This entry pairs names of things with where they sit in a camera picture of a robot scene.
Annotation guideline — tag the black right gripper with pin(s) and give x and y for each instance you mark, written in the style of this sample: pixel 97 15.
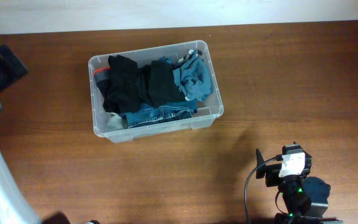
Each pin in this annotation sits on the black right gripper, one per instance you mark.
pixel 271 171

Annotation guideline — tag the light blue shorts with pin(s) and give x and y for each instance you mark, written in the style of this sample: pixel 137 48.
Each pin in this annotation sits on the light blue shorts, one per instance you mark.
pixel 192 77

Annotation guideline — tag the black garment with red band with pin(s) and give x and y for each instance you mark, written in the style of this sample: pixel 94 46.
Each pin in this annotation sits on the black garment with red band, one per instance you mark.
pixel 117 85

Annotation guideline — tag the light grey jeans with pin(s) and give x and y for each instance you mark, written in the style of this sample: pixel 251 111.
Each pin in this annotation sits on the light grey jeans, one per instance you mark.
pixel 116 123

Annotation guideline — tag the dark blue jeans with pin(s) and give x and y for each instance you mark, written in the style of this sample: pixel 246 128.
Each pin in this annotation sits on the dark blue jeans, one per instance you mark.
pixel 148 115

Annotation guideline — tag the dark green garment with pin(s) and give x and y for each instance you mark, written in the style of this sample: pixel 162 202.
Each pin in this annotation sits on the dark green garment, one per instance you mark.
pixel 155 84

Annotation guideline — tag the clear plastic storage bin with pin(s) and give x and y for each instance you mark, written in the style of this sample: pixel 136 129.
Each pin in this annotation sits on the clear plastic storage bin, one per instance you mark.
pixel 207 112

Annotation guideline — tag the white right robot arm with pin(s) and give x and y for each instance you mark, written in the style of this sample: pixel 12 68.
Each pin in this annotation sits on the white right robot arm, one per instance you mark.
pixel 305 197

